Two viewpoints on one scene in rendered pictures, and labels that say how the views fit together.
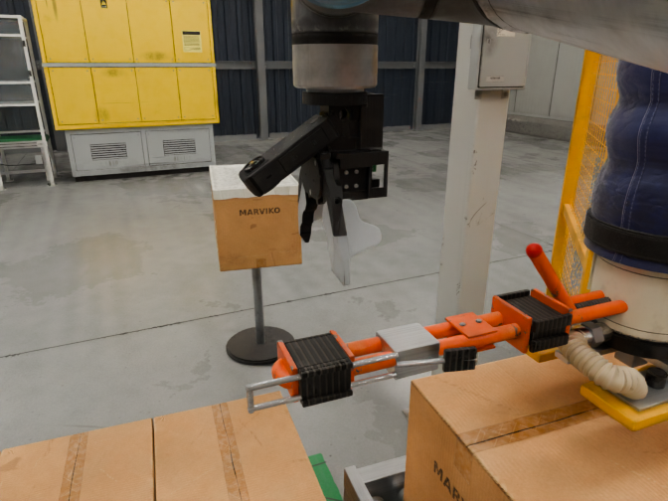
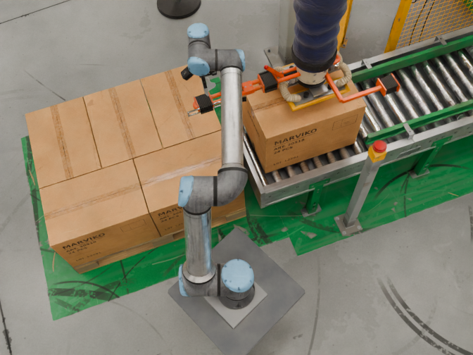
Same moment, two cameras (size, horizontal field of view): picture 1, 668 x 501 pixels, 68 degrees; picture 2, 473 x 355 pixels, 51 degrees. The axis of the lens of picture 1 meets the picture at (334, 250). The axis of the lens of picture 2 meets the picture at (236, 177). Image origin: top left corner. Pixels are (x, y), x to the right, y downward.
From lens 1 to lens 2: 1.94 m
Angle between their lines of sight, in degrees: 42
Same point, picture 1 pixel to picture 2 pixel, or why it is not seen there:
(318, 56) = not seen: hidden behind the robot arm
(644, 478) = (300, 120)
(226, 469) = (176, 103)
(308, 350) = (201, 100)
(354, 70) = not seen: hidden behind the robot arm
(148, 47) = not seen: outside the picture
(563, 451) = (281, 111)
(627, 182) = (296, 46)
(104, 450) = (125, 96)
